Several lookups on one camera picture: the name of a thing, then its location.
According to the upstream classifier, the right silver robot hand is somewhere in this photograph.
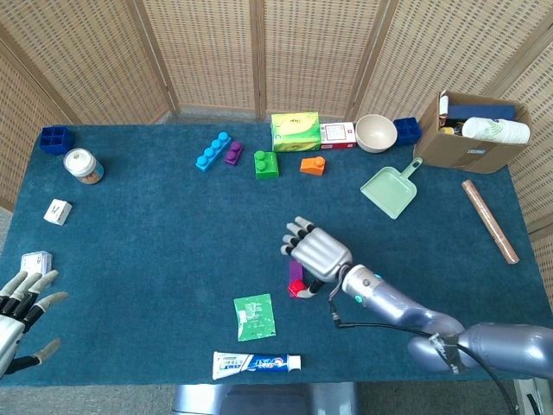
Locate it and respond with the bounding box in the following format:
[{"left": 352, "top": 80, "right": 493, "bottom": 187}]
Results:
[{"left": 280, "top": 215, "right": 354, "bottom": 299}]

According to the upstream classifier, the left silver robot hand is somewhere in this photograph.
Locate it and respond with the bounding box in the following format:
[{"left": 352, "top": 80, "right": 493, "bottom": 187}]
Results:
[{"left": 0, "top": 270, "right": 69, "bottom": 375}]

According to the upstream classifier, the purple curved building block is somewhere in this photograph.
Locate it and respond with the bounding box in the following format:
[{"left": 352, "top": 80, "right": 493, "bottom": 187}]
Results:
[{"left": 288, "top": 259, "right": 304, "bottom": 299}]

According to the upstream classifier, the stack of white paper cups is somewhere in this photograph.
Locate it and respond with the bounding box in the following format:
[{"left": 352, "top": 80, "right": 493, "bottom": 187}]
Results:
[{"left": 461, "top": 116, "right": 531, "bottom": 145}]

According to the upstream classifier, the small white card pack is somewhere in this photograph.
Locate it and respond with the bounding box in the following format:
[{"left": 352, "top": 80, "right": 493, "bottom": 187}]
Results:
[{"left": 20, "top": 250, "right": 54, "bottom": 276}]

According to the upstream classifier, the orange sloped building block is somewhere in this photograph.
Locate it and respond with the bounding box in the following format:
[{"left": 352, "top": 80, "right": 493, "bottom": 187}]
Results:
[{"left": 299, "top": 156, "right": 327, "bottom": 176}]

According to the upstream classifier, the green sachet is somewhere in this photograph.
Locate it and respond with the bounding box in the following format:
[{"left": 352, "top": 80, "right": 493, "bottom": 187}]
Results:
[{"left": 232, "top": 293, "right": 277, "bottom": 342}]

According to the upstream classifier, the light green dustpan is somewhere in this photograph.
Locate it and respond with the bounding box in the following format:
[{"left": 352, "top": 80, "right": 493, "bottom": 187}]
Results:
[{"left": 359, "top": 156, "right": 424, "bottom": 220}]

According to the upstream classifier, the green two-stud building block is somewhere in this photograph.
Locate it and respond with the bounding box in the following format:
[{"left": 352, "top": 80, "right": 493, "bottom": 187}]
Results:
[{"left": 253, "top": 150, "right": 280, "bottom": 181}]

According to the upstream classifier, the red and white box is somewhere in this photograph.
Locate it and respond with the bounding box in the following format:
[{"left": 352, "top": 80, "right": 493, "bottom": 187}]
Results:
[{"left": 319, "top": 121, "right": 358, "bottom": 151}]

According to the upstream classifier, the white cube box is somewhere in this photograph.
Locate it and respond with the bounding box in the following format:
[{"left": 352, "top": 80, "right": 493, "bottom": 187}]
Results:
[{"left": 43, "top": 198, "right": 73, "bottom": 227}]

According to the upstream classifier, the green tissue pack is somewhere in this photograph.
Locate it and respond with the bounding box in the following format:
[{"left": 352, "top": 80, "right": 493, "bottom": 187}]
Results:
[{"left": 270, "top": 112, "right": 322, "bottom": 153}]

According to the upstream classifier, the blue white toothpaste tube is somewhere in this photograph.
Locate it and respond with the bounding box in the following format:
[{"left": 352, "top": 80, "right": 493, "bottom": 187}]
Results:
[{"left": 212, "top": 350, "right": 302, "bottom": 381}]

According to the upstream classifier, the small purple two-stud block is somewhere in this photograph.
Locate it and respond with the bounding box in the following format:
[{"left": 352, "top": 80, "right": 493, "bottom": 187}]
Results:
[{"left": 223, "top": 141, "right": 245, "bottom": 167}]

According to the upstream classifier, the beige bowl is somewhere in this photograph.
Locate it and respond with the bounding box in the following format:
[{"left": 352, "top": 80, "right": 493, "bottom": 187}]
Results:
[{"left": 354, "top": 113, "right": 398, "bottom": 154}]

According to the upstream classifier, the blue four-stud building block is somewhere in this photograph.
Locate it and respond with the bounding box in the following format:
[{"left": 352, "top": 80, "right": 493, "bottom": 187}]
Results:
[{"left": 194, "top": 131, "right": 232, "bottom": 174}]

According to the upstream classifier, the blue compartment tray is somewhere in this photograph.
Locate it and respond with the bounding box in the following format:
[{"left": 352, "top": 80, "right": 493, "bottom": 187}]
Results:
[
  {"left": 39, "top": 125, "right": 73, "bottom": 156},
  {"left": 392, "top": 117, "right": 423, "bottom": 147}
]

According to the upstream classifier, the grey robot torso base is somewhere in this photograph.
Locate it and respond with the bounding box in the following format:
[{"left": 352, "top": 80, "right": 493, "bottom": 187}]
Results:
[{"left": 172, "top": 382, "right": 359, "bottom": 415}]

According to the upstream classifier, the cardboard box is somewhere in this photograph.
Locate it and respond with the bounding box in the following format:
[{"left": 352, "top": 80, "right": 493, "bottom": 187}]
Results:
[{"left": 413, "top": 90, "right": 533, "bottom": 175}]

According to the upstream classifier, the teal carpet table mat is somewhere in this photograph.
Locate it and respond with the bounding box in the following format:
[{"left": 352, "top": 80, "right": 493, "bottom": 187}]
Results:
[{"left": 0, "top": 124, "right": 553, "bottom": 387}]

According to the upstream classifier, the brown rolled stick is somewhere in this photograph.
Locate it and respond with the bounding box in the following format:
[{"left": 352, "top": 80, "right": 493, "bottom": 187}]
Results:
[{"left": 461, "top": 179, "right": 520, "bottom": 265}]

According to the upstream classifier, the white-lidded snack jar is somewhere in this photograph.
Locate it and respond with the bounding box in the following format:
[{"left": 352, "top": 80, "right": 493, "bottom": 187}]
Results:
[{"left": 62, "top": 147, "right": 105, "bottom": 186}]

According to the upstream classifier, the dark blue flat box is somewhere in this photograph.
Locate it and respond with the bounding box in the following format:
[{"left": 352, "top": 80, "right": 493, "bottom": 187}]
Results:
[{"left": 447, "top": 105, "right": 518, "bottom": 122}]

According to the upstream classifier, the woven folding screen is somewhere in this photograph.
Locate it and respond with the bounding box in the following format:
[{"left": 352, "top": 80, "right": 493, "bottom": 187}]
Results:
[{"left": 0, "top": 0, "right": 553, "bottom": 312}]

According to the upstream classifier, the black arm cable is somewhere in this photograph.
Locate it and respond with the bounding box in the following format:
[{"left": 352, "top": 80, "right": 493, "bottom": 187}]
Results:
[{"left": 330, "top": 297, "right": 519, "bottom": 415}]

